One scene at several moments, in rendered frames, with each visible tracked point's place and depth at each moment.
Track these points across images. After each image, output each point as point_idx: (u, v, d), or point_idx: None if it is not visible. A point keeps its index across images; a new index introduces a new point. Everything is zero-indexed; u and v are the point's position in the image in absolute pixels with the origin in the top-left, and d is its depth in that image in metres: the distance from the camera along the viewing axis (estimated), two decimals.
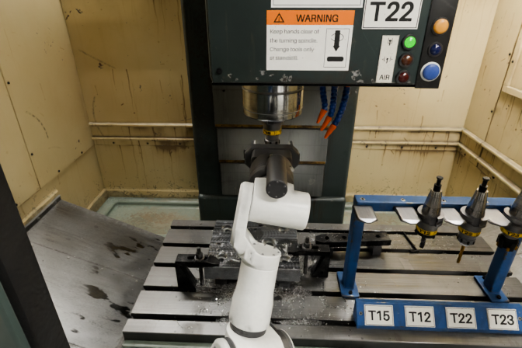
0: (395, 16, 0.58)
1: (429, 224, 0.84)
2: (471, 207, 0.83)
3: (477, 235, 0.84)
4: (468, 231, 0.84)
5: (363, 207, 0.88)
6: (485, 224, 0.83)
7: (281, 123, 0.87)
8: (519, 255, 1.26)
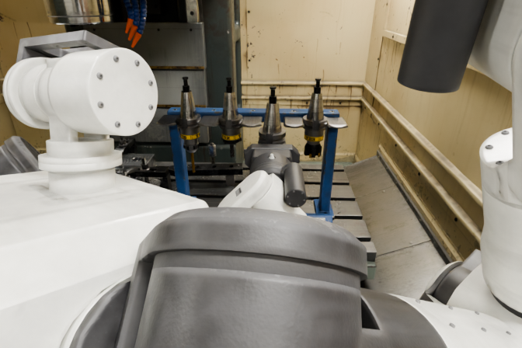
0: None
1: (227, 127, 0.85)
2: (264, 123, 0.75)
3: None
4: None
5: (172, 116, 0.90)
6: (280, 141, 0.75)
7: (196, 127, 0.86)
8: (382, 190, 1.28)
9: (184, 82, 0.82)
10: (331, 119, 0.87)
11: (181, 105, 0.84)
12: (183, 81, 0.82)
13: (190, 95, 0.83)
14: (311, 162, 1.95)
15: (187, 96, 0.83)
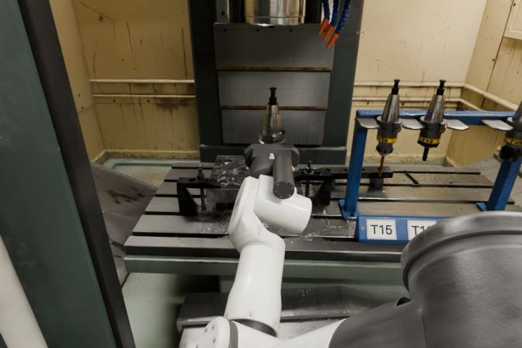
0: None
1: (433, 130, 0.83)
2: (264, 124, 0.75)
3: None
4: None
5: (366, 119, 0.88)
6: (280, 143, 0.75)
7: (400, 130, 0.84)
8: (521, 193, 1.26)
9: (396, 85, 0.80)
10: None
11: (388, 108, 0.82)
12: (395, 83, 0.80)
13: (399, 97, 0.81)
14: (400, 164, 1.93)
15: (398, 99, 0.81)
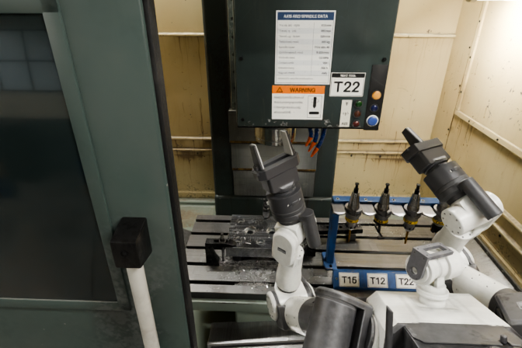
0: (349, 89, 0.97)
1: (382, 215, 1.23)
2: (409, 204, 1.22)
3: (415, 224, 1.24)
4: (408, 220, 1.23)
5: (338, 204, 1.27)
6: (419, 216, 1.22)
7: (360, 215, 1.23)
8: None
9: (356, 186, 1.20)
10: None
11: (352, 201, 1.22)
12: (356, 186, 1.20)
13: (359, 194, 1.21)
14: None
15: (357, 196, 1.21)
